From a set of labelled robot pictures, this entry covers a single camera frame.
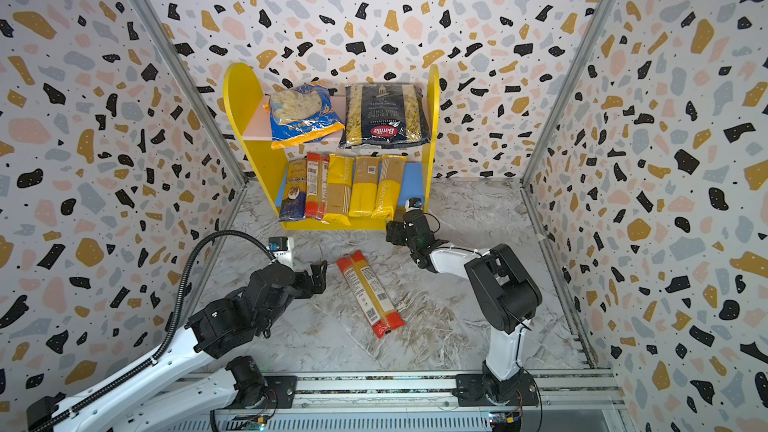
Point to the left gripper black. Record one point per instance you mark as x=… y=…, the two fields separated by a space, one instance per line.
x=320 y=279

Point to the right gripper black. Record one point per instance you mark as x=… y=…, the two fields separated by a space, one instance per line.
x=405 y=233

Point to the red spaghetti pack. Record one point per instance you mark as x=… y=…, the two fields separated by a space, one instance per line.
x=316 y=182
x=375 y=303

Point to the yellow spaghetti pack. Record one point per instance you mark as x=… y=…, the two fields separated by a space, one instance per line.
x=339 y=187
x=389 y=187
x=364 y=188

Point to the yellow spaghetti pack bottom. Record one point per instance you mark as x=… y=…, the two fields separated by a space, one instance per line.
x=389 y=187

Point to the blue yellow pasta bag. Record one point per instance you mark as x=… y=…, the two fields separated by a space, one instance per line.
x=293 y=202

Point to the dark penne pasta bag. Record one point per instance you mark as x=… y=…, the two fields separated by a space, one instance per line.
x=385 y=116

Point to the blue orange orecchiette bag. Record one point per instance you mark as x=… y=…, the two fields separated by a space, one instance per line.
x=300 y=115

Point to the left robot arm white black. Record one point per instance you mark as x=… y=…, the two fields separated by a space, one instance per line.
x=134 y=399

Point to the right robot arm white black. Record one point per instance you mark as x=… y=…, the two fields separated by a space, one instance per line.
x=506 y=293

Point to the yellow shelf pink blue boards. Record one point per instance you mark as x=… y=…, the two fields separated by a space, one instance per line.
x=245 y=103

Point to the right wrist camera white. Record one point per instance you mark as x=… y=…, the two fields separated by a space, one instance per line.
x=414 y=203

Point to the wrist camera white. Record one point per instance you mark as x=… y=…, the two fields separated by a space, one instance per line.
x=282 y=249
x=414 y=203

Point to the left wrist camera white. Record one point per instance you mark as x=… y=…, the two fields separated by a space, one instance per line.
x=282 y=249

